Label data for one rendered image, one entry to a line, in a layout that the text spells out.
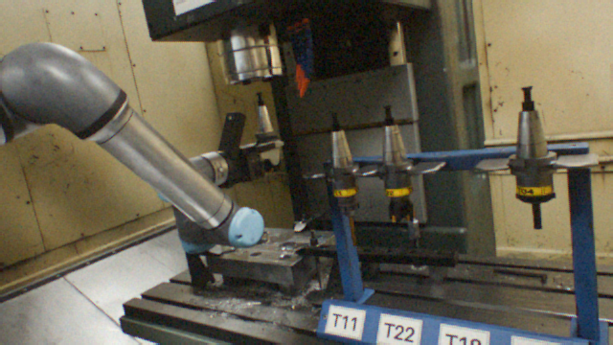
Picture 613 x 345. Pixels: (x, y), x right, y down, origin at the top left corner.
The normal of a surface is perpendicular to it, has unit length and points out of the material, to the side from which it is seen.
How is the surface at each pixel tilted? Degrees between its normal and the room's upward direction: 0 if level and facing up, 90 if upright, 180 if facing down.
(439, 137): 90
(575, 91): 90
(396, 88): 90
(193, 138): 90
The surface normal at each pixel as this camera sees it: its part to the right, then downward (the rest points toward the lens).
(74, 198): 0.81, -0.04
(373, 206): -0.54, 0.25
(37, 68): 0.11, -0.23
